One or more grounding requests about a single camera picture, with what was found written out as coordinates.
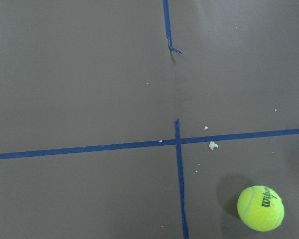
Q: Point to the yellow Wilson tennis ball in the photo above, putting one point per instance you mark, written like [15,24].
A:
[260,208]

